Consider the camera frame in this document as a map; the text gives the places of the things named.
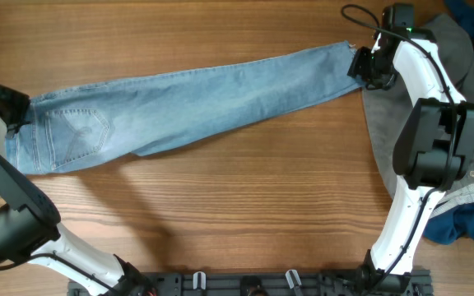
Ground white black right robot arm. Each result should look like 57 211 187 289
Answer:
348 26 474 295

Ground dark blue garment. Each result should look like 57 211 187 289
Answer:
424 0 474 246

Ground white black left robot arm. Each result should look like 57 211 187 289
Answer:
0 85 157 295

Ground light blue denim jeans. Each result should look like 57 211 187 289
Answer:
6 42 360 175

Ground grey garment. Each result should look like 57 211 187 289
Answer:
363 14 474 215

